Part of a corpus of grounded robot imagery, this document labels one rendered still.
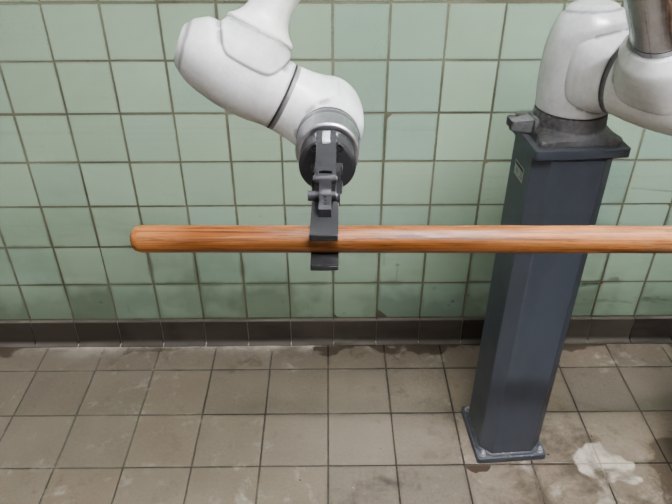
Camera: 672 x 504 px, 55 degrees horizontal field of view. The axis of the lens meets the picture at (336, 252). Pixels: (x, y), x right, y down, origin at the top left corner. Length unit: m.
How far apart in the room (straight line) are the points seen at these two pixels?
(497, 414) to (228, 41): 1.33
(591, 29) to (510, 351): 0.81
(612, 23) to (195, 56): 0.82
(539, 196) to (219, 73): 0.82
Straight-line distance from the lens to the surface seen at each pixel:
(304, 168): 0.85
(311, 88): 0.94
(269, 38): 0.93
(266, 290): 2.23
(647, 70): 1.26
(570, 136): 1.46
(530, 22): 1.90
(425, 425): 2.10
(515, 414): 1.93
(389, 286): 2.22
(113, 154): 2.06
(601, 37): 1.40
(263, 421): 2.11
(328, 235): 0.66
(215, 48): 0.93
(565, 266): 1.62
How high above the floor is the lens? 1.58
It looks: 34 degrees down
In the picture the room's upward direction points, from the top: straight up
